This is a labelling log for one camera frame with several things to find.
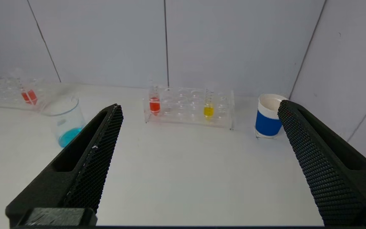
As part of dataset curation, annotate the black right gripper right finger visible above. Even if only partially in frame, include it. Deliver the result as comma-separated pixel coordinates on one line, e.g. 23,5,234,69
278,100,366,227

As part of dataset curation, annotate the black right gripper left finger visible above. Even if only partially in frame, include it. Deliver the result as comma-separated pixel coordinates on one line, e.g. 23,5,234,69
5,104,124,228

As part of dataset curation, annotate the clear glass beaker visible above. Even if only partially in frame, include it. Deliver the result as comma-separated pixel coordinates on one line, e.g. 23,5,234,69
41,95,87,149

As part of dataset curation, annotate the test tube with red pigment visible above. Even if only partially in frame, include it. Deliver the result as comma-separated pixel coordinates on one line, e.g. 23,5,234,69
148,81,161,116
16,68,39,106

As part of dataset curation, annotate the clear acrylic test tube rack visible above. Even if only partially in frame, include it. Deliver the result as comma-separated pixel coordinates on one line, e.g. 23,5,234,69
143,86,235,130
0,74,61,112

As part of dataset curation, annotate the test tube with yellow pigment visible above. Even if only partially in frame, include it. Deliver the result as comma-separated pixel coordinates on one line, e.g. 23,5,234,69
203,84,215,120

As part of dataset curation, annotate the blue and white paper cup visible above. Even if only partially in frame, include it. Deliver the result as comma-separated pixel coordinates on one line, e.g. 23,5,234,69
254,93,290,139

